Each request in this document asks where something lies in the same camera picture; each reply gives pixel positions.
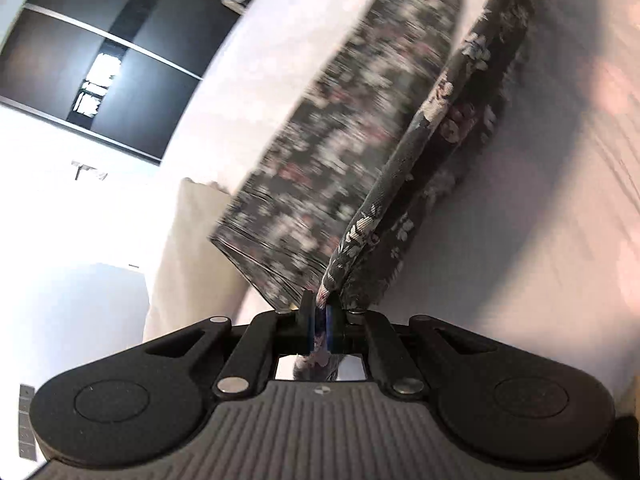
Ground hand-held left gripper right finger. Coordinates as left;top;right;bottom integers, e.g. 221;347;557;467
324;305;496;400

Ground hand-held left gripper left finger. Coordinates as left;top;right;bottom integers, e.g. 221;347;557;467
142;291;317;400

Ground metal door handle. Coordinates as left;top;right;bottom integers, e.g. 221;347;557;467
71;161;108;182

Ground dark floral pants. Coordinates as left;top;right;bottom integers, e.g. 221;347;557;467
209;0;543;361

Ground black sliding wardrobe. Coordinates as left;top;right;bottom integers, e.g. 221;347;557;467
0;0;241;163

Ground beige folded cloth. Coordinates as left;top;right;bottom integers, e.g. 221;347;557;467
144;178;281;343

